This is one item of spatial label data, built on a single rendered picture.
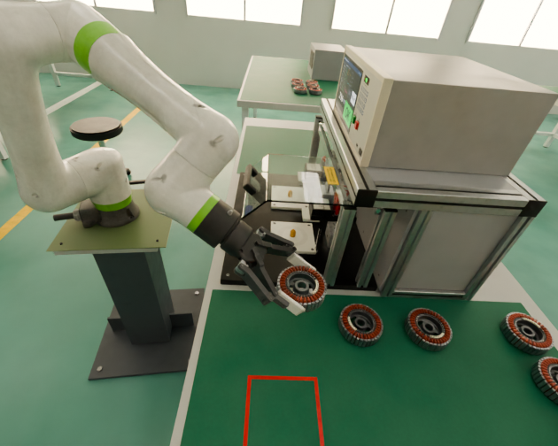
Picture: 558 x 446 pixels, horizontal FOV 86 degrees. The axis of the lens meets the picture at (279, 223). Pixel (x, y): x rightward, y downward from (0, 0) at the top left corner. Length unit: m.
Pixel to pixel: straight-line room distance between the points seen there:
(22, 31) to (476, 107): 0.93
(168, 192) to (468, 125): 0.67
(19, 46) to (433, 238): 0.99
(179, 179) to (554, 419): 0.96
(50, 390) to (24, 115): 1.24
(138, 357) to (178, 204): 1.18
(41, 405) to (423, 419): 1.48
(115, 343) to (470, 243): 1.57
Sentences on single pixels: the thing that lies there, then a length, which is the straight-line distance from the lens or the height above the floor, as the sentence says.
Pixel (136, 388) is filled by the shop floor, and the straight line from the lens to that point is 1.65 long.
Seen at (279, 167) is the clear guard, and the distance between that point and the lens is 0.82.
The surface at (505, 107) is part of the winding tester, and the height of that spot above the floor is 1.28.
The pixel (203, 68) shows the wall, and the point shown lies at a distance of 5.73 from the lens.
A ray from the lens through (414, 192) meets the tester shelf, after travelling 0.73.
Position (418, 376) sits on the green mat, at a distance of 0.87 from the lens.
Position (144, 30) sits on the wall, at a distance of 5.88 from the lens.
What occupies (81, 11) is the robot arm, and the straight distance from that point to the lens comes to 0.88.
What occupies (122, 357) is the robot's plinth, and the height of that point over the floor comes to 0.02.
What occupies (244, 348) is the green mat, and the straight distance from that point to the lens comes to 0.80.
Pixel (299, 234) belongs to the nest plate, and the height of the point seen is 0.78.
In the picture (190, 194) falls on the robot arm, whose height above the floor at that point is 1.12.
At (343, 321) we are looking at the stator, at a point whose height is 0.78.
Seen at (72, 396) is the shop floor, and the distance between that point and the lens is 1.73.
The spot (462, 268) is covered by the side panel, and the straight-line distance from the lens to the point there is 0.99.
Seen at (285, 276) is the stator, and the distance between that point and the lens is 0.69.
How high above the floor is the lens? 1.45
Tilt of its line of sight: 39 degrees down
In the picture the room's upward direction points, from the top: 6 degrees clockwise
